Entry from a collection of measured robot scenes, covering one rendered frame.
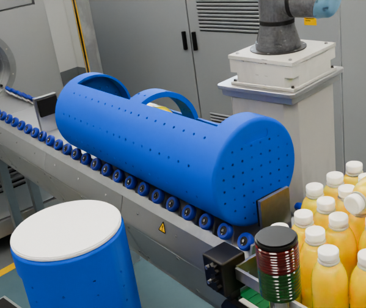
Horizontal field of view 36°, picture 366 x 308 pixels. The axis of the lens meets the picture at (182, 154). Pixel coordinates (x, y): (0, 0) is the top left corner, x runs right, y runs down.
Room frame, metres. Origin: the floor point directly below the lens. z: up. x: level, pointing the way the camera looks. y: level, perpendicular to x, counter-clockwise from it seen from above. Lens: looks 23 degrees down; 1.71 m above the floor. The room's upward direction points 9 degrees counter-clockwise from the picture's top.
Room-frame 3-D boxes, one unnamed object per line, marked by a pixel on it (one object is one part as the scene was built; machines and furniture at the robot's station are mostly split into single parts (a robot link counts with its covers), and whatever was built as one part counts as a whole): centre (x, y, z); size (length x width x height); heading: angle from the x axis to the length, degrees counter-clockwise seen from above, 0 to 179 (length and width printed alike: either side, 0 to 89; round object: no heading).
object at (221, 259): (1.08, -0.06, 0.95); 0.10 x 0.07 x 0.10; 124
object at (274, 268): (0.70, -0.12, 1.23); 0.06 x 0.06 x 0.04
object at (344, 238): (0.99, -0.30, 0.99); 0.07 x 0.07 x 0.19
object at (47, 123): (2.33, 0.54, 1.00); 0.10 x 0.04 x 0.15; 124
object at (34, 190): (2.95, 0.87, 0.31); 0.06 x 0.06 x 0.63; 34
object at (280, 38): (1.87, -0.37, 1.30); 0.15 x 0.15 x 0.10
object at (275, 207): (1.22, -0.20, 0.99); 0.10 x 0.02 x 0.12; 124
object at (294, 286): (0.70, -0.12, 1.18); 0.06 x 0.06 x 0.05
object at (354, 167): (1.22, -0.41, 1.09); 0.04 x 0.04 x 0.02
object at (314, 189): (1.14, -0.29, 1.09); 0.04 x 0.04 x 0.02
